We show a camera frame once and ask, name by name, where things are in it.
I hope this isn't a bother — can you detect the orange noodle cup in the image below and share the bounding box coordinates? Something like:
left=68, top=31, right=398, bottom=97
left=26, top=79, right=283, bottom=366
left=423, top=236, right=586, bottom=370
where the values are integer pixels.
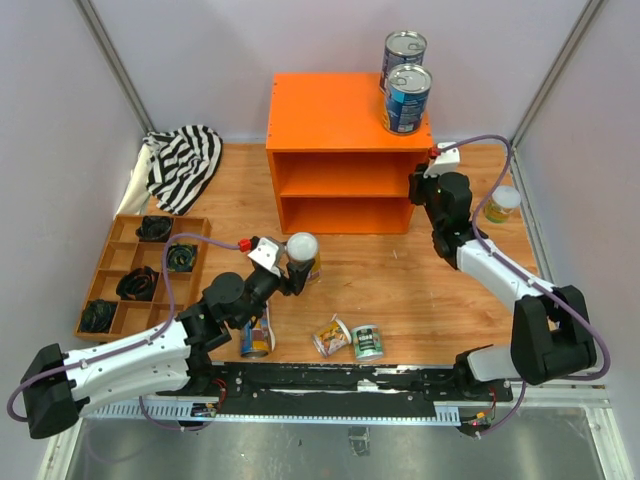
left=312, top=314, right=352, bottom=358

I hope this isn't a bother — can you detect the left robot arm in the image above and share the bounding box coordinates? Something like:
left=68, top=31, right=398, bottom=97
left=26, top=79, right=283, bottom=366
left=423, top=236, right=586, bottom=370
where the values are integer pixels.
left=19, top=259, right=315, bottom=439

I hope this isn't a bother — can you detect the white cloth under stripes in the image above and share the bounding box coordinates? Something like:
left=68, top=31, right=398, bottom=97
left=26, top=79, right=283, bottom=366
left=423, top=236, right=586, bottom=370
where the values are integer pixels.
left=116, top=144, right=152, bottom=215

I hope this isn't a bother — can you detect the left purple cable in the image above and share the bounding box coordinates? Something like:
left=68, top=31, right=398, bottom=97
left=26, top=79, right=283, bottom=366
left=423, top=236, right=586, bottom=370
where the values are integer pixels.
left=5, top=232, right=254, bottom=434

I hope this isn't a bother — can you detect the white lid yellow jar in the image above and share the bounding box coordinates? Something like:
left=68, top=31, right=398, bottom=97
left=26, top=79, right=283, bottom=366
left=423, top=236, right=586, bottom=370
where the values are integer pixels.
left=484, top=185, right=521, bottom=224
left=286, top=232, right=321, bottom=283

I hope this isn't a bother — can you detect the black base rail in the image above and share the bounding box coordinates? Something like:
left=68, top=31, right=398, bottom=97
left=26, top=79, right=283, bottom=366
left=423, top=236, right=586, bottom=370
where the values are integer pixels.
left=187, top=362, right=513, bottom=420

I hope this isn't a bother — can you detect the tall colourful can left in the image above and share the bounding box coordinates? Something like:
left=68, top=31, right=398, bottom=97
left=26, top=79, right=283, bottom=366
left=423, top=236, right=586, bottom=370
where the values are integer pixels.
left=240, top=305, right=276, bottom=359

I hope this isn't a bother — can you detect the dark blue food can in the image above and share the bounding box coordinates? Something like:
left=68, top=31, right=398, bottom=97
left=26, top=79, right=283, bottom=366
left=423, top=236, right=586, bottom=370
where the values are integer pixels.
left=379, top=30, right=428, bottom=91

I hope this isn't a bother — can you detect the blue soup can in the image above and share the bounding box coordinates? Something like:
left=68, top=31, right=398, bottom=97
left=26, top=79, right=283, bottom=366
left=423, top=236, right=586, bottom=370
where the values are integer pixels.
left=383, top=64, right=432, bottom=135

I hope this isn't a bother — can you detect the wooden compartment tray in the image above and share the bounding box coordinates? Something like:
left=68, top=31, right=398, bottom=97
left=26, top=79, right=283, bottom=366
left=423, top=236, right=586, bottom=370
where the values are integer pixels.
left=75, top=215, right=211, bottom=343

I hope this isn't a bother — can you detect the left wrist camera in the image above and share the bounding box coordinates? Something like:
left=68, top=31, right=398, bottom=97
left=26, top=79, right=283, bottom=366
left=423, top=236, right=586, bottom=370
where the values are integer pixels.
left=248, top=237, right=285, bottom=278

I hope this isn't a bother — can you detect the orange wooden shelf cabinet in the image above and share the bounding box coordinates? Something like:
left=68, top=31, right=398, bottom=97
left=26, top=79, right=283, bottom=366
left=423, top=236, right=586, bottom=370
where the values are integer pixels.
left=266, top=72, right=433, bottom=234

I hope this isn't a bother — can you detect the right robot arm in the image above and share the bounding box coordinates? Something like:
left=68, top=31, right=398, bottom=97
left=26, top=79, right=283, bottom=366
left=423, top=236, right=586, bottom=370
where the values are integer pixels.
left=409, top=164, right=597, bottom=400

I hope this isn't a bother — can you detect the black white striped cloth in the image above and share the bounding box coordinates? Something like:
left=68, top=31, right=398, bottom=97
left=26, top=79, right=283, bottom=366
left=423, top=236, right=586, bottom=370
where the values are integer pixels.
left=143, top=125, right=223, bottom=216

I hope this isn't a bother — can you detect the green white noodle cup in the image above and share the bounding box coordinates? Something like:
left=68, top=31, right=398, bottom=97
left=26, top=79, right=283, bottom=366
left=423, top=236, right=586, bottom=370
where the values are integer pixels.
left=350, top=324, right=384, bottom=362

